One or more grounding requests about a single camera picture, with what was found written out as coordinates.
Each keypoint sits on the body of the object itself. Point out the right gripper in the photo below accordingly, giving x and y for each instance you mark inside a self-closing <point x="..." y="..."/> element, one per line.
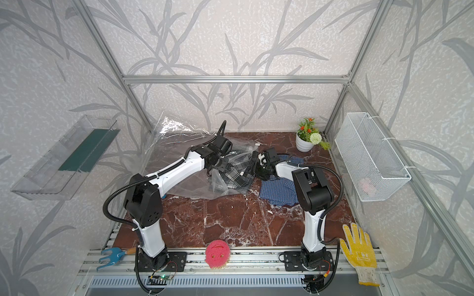
<point x="258" y="175"/>

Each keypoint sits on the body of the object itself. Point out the blue checked shirt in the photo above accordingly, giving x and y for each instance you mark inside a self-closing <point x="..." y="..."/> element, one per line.
<point x="278" y="191"/>

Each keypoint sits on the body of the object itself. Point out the clear vacuum bag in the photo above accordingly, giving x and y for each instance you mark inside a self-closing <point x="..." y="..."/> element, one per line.
<point x="173" y="136"/>

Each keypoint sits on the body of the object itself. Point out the grey plaid shirt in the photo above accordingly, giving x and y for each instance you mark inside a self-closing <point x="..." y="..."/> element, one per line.
<point x="238" y="174"/>

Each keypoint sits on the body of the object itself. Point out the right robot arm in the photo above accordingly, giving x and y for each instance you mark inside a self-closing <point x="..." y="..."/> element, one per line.
<point x="316" y="198"/>

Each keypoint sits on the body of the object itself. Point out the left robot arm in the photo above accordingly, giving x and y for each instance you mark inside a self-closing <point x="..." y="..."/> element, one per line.
<point x="144" y="194"/>

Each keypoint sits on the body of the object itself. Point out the potted flower plant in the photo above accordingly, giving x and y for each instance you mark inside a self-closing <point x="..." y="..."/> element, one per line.
<point x="308" y="136"/>

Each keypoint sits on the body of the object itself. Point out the pink round sponge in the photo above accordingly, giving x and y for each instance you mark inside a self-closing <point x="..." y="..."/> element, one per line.
<point x="217" y="254"/>

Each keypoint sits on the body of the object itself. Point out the yellow work glove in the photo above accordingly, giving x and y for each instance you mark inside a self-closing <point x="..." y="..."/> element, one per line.
<point x="359" y="252"/>

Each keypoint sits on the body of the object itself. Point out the small circuit board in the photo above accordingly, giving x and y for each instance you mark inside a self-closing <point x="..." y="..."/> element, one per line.
<point x="160" y="280"/>

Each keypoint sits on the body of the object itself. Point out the blue plastic clip tool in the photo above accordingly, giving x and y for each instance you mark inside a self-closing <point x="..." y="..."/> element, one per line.
<point x="111" y="256"/>

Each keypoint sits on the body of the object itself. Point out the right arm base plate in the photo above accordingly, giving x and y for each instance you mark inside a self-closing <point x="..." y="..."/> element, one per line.
<point x="293" y="262"/>

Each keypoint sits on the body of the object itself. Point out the white wire basket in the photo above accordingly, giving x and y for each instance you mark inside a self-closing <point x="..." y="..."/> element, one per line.
<point x="376" y="170"/>

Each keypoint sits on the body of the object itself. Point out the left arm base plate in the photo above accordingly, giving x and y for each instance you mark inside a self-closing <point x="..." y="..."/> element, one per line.
<point x="177" y="262"/>

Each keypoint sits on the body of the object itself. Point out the clear plastic wall shelf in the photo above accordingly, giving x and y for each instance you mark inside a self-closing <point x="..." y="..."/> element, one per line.
<point x="58" y="175"/>

